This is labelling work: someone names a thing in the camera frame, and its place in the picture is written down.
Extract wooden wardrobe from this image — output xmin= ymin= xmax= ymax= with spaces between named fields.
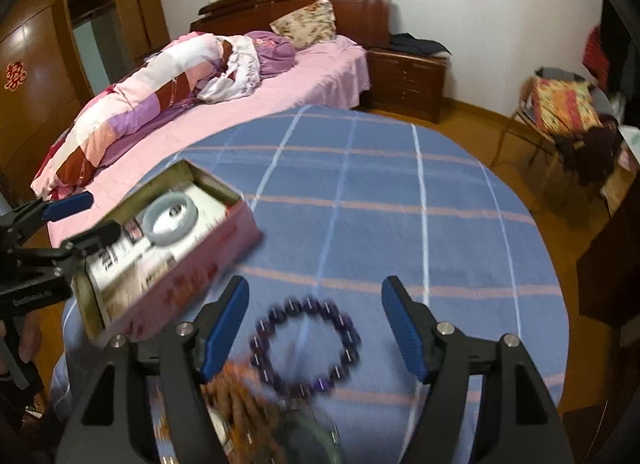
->
xmin=0 ymin=0 xmax=171 ymax=205

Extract white crumpled cloth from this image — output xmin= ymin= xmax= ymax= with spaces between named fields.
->
xmin=200 ymin=36 xmax=261 ymax=104

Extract pale grey jade bangle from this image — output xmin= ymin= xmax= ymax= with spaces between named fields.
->
xmin=142 ymin=192 xmax=200 ymax=246

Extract colourful patterned cushion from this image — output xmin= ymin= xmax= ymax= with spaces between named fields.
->
xmin=530 ymin=78 xmax=603 ymax=137

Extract dark wooden cabinet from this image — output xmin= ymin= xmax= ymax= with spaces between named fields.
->
xmin=575 ymin=179 xmax=640 ymax=325

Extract red paper decoration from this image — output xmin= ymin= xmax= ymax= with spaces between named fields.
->
xmin=2 ymin=62 xmax=27 ymax=92

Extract wooden nightstand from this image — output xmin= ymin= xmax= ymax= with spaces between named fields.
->
xmin=365 ymin=46 xmax=448 ymax=125

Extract purple bead bracelet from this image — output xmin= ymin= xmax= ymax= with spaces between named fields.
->
xmin=248 ymin=296 xmax=362 ymax=400

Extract black hanging coat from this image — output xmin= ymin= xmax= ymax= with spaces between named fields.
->
xmin=600 ymin=0 xmax=640 ymax=94

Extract pink patchwork quilt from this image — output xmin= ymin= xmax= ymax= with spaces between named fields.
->
xmin=30 ymin=31 xmax=261 ymax=199

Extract brown bead necklace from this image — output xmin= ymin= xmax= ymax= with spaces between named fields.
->
xmin=200 ymin=361 xmax=281 ymax=464

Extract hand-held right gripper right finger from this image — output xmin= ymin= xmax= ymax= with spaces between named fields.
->
xmin=381 ymin=275 xmax=576 ymax=464

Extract metal frame chair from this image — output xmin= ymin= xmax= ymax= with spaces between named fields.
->
xmin=495 ymin=68 xmax=621 ymax=185

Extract dark folded clothing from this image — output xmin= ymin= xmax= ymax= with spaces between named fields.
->
xmin=389 ymin=32 xmax=451 ymax=57

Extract dark brown clothes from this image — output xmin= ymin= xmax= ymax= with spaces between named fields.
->
xmin=555 ymin=116 xmax=623 ymax=187

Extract person's left hand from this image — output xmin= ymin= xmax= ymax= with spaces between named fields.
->
xmin=17 ymin=314 xmax=47 ymax=366

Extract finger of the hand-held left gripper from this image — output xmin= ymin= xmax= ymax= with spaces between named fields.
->
xmin=0 ymin=192 xmax=95 ymax=245
xmin=15 ymin=222 xmax=123 ymax=269

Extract dark green bangle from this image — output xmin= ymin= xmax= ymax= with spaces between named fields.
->
xmin=270 ymin=399 xmax=346 ymax=464

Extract bed with pink sheet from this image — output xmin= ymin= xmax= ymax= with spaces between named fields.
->
xmin=30 ymin=36 xmax=371 ymax=245

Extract white green patterned cloth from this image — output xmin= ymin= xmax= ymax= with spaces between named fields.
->
xmin=619 ymin=125 xmax=640 ymax=167

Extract purple garment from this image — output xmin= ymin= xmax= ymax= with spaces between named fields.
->
xmin=245 ymin=30 xmax=297 ymax=77

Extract pink tin box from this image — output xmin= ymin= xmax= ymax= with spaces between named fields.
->
xmin=70 ymin=160 xmax=263 ymax=349

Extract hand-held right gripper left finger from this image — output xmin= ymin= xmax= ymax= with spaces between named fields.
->
xmin=55 ymin=275 xmax=251 ymax=464

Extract floral pillow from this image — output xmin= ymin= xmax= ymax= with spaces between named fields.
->
xmin=270 ymin=0 xmax=337 ymax=49

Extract red hanging garment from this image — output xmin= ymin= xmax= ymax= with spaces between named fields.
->
xmin=582 ymin=24 xmax=611 ymax=89

